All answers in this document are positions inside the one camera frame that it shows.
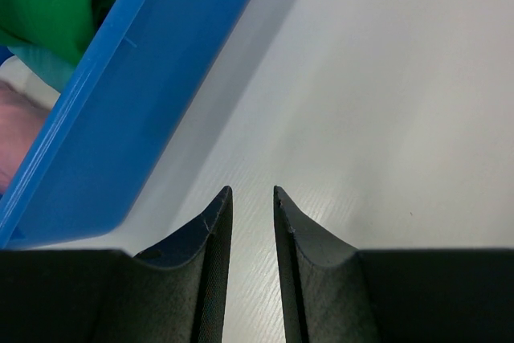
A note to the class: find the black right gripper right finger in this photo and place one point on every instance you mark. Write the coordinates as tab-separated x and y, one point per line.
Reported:
323	289

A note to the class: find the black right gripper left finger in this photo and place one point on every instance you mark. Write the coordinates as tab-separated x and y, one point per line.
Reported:
175	290

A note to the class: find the blue plastic bin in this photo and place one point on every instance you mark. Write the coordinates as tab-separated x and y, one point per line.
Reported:
114	118

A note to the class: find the pink rolled t-shirt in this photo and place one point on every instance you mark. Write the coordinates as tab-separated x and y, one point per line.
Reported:
21	122

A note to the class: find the white rolled t-shirt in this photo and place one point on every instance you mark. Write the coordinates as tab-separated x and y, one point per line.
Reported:
26	82

